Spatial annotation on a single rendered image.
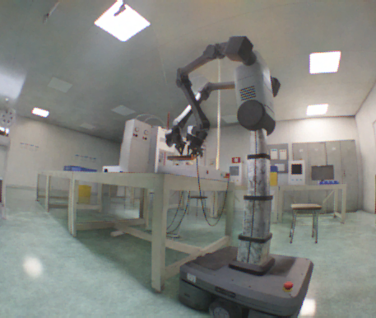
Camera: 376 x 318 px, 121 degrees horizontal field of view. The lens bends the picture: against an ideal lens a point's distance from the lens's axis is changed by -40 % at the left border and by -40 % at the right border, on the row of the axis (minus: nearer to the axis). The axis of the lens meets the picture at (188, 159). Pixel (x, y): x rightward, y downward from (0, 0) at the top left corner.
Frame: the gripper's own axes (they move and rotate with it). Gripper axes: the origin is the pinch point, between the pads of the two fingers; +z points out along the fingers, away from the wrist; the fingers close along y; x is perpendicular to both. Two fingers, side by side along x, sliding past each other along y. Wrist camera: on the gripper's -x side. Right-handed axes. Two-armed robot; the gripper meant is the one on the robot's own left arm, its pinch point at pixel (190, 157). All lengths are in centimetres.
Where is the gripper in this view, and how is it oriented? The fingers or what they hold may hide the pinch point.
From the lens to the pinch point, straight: 123.4
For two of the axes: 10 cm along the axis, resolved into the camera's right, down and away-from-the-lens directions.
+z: -4.7, 8.7, 1.3
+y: -5.2, -1.6, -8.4
